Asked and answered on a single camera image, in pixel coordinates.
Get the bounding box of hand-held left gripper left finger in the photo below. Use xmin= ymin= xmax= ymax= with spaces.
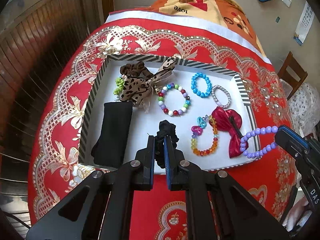
xmin=26 ymin=135 xmax=155 ymax=240

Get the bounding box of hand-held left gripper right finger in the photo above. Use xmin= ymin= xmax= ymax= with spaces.
xmin=163 ymin=137 xmax=290 ymax=240

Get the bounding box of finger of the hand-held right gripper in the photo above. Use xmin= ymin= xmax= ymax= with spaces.
xmin=277 ymin=124 xmax=315 ymax=147
xmin=274 ymin=133 xmax=318 ymax=167

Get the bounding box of black scrunchie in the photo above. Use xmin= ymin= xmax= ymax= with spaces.
xmin=154 ymin=120 xmax=180 ymax=174

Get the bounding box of purple bead bracelet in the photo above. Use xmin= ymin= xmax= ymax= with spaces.
xmin=239 ymin=126 xmax=278 ymax=159

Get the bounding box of striped rim white box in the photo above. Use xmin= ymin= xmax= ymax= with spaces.
xmin=78 ymin=53 xmax=262 ymax=176

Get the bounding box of black cloth headband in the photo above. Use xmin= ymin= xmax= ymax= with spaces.
xmin=91 ymin=102 xmax=133 ymax=169

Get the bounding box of red satin bow hair clip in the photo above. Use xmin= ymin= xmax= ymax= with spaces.
xmin=211 ymin=106 xmax=247 ymax=159

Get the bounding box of person's right hand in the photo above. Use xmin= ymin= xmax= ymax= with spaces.
xmin=285 ymin=199 xmax=313 ymax=232

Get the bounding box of floral chair cloth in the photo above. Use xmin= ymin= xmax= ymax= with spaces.
xmin=287 ymin=82 xmax=320 ymax=138

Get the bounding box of red floral tablecloth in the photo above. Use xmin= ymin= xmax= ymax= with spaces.
xmin=27 ymin=17 xmax=300 ymax=240

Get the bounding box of wooden chair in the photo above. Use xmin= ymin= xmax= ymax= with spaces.
xmin=277 ymin=51 xmax=308 ymax=100

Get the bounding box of leopard print bow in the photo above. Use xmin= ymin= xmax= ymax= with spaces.
xmin=119 ymin=58 xmax=176 ymax=113

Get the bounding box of brown scrunchie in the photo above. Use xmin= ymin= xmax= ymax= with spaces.
xmin=119 ymin=61 xmax=153 ymax=78

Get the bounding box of printed blanket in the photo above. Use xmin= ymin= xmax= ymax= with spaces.
xmin=149 ymin=0 xmax=265 ymax=57

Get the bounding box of wooden louvered panel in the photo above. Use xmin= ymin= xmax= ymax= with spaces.
xmin=0 ymin=0 xmax=97 ymax=160

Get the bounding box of crystal bracelet with pink charms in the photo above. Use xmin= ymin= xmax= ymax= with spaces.
xmin=190 ymin=115 xmax=219 ymax=157

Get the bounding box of multicolour round bead bracelet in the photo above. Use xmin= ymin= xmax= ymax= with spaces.
xmin=157 ymin=83 xmax=192 ymax=117

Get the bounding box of silver bracelet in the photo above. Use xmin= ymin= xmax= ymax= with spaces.
xmin=211 ymin=85 xmax=232 ymax=110

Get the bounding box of green beaded bracelet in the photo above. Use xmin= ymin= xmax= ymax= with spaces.
xmin=113 ymin=76 xmax=125 ymax=101

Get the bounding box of blue bead bracelet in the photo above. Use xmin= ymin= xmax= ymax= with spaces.
xmin=191 ymin=72 xmax=212 ymax=98

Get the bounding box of wall calendar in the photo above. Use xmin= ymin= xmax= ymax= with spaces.
xmin=293 ymin=1 xmax=315 ymax=46

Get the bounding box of black cable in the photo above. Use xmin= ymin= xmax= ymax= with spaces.
xmin=0 ymin=209 xmax=32 ymax=233

